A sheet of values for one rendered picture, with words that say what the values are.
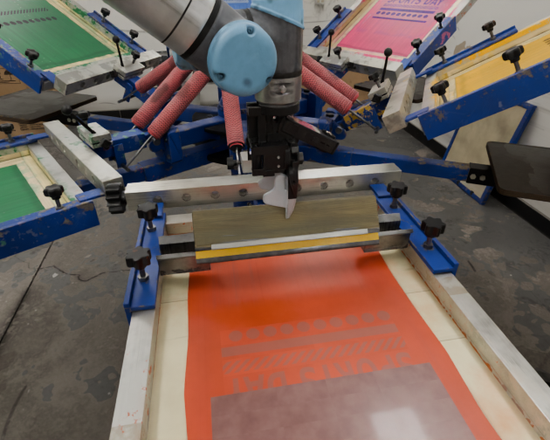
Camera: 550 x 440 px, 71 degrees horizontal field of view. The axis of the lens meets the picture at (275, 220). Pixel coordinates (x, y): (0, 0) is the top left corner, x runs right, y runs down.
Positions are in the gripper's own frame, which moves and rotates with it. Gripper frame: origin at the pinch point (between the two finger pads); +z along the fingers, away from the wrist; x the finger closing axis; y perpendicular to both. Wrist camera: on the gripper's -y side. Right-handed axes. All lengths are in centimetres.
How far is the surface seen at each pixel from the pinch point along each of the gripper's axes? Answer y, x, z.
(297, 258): -2.2, -0.6, 13.7
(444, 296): -25.2, 17.4, 11.5
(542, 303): -150, -58, 110
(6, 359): 114, -70, 109
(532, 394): -26.0, 37.7, 10.4
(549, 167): -91, -33, 15
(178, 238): 21.7, -2.5, 6.7
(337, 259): -10.5, 1.2, 13.7
